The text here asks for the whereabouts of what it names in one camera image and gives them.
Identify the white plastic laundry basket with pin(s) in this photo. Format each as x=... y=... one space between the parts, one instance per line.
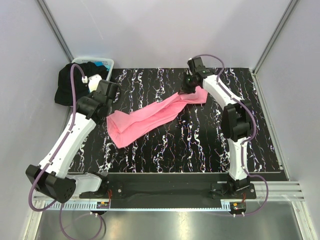
x=106 y=62

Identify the aluminium frame rail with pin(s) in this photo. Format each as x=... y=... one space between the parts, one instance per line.
x=280 y=193

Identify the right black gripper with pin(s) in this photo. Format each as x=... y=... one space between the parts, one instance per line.
x=183 y=89

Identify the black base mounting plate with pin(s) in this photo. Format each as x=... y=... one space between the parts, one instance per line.
x=168 y=191

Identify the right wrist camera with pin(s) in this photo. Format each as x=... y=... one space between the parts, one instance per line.
x=196 y=65

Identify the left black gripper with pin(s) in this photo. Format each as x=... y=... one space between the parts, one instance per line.
x=92 y=96

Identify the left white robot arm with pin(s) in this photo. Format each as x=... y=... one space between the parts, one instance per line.
x=50 y=177

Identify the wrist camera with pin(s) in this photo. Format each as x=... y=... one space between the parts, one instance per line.
x=107 y=88
x=196 y=65

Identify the right orange connector box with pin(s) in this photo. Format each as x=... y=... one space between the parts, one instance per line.
x=239 y=206

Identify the blue t shirt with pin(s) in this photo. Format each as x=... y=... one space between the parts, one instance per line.
x=99 y=64

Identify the orange connector box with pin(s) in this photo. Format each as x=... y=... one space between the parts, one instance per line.
x=239 y=206
x=103 y=204

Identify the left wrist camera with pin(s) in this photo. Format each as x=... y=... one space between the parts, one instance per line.
x=107 y=88

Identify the black t shirt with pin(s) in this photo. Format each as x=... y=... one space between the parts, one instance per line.
x=63 y=95

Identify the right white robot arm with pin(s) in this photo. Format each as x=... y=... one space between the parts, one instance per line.
x=238 y=125

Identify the pink t shirt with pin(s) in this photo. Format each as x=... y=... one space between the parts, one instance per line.
x=125 y=128

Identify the left orange connector box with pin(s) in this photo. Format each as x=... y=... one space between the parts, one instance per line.
x=103 y=204

